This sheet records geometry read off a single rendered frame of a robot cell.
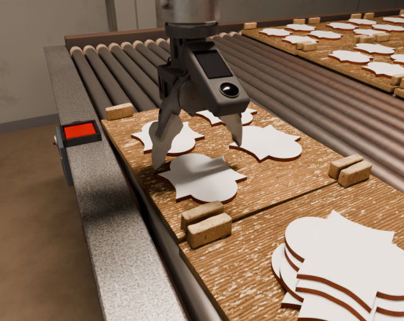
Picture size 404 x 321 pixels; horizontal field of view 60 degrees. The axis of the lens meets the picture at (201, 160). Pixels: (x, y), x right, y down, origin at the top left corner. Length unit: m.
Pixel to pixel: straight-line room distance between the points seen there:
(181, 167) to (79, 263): 1.26
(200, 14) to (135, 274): 0.33
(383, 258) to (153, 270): 0.27
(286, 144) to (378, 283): 0.33
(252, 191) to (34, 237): 1.57
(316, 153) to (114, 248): 0.39
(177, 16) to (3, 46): 2.57
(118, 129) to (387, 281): 0.55
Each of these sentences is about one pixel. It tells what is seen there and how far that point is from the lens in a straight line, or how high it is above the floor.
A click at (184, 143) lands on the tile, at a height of 0.94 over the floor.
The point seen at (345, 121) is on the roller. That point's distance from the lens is 0.87.
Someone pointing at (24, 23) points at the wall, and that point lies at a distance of 2.95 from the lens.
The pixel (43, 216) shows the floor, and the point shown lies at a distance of 2.12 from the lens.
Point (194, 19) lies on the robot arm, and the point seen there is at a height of 1.18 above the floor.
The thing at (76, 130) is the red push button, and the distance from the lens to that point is 0.78.
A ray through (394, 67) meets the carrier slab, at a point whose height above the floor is 0.95.
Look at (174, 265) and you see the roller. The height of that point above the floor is 0.91.
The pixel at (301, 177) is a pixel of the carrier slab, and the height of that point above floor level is 0.94.
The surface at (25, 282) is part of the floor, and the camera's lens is 1.80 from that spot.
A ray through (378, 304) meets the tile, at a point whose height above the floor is 0.96.
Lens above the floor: 1.26
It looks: 32 degrees down
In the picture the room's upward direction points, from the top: straight up
